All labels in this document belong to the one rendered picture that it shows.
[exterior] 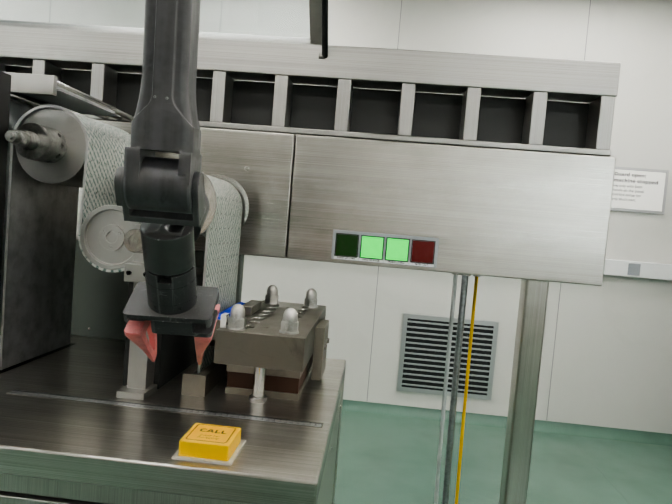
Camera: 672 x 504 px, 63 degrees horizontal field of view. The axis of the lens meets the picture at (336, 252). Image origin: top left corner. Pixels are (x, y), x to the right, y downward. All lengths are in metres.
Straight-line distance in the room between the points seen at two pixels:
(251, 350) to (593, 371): 3.23
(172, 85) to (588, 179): 1.03
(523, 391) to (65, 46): 1.46
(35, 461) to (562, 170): 1.17
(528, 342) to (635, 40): 2.89
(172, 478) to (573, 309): 3.33
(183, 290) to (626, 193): 3.52
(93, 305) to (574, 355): 3.12
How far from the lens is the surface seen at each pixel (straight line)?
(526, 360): 1.56
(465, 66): 1.38
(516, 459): 1.64
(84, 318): 1.52
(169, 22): 0.61
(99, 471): 0.85
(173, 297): 0.66
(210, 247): 1.05
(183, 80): 0.59
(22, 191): 1.23
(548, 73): 1.42
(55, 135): 1.13
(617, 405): 4.13
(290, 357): 0.99
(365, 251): 1.31
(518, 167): 1.36
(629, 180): 3.97
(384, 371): 3.77
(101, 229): 1.11
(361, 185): 1.32
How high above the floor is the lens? 1.24
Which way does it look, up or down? 3 degrees down
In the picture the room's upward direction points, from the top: 5 degrees clockwise
